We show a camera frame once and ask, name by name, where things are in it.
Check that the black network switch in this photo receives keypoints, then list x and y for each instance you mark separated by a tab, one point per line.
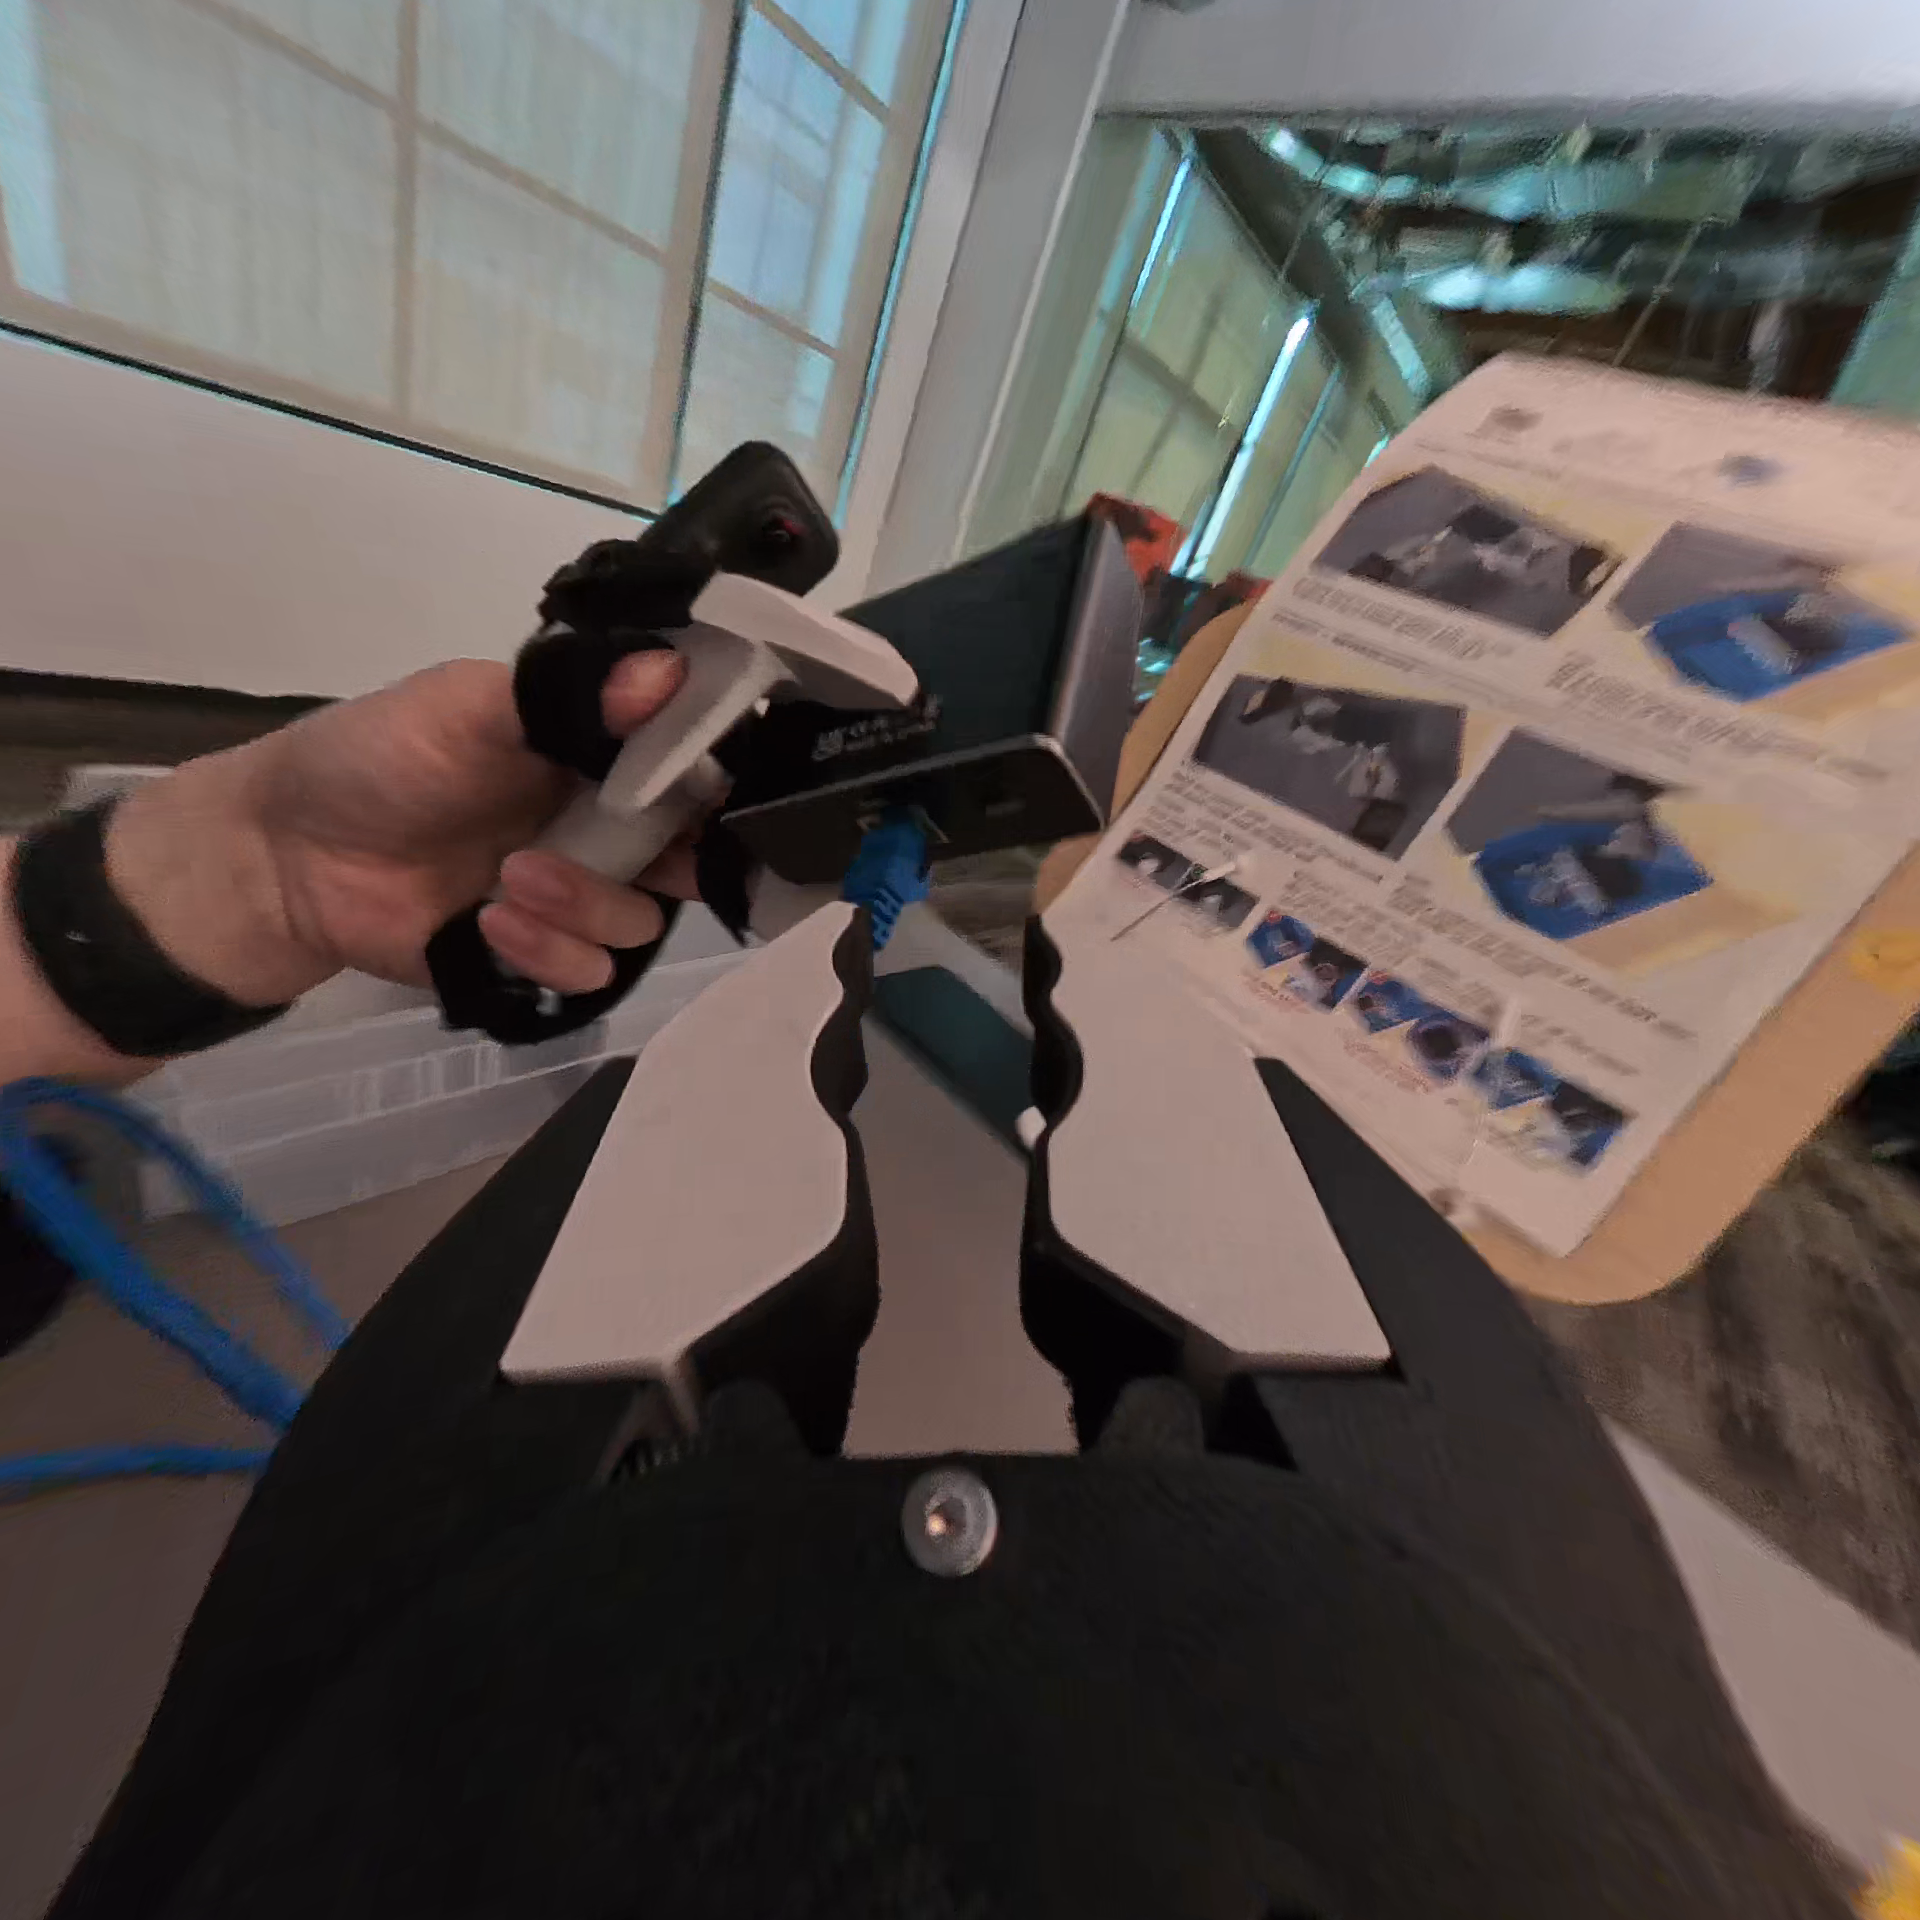
1021	787

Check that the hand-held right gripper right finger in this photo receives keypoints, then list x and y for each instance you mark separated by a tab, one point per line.
1184	1202

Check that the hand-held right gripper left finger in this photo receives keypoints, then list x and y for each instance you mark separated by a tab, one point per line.
706	1184

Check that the person's left forearm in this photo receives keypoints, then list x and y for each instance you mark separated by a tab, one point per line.
14	991

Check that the person's left hand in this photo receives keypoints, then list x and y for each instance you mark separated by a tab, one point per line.
346	826

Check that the dark teal box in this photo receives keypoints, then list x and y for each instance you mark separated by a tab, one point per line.
974	629

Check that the printed instruction sheet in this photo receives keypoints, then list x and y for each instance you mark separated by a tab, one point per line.
1501	839

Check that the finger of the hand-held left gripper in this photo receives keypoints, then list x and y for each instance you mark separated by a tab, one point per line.
811	645

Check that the clear plastic storage bin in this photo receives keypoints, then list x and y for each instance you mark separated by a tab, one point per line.
375	1096

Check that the large paned window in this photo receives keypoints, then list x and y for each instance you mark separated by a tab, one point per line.
451	196

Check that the cardboard backing board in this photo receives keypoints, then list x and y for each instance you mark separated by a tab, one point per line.
1724	1184

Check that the black wristband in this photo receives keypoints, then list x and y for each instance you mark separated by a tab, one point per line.
91	946

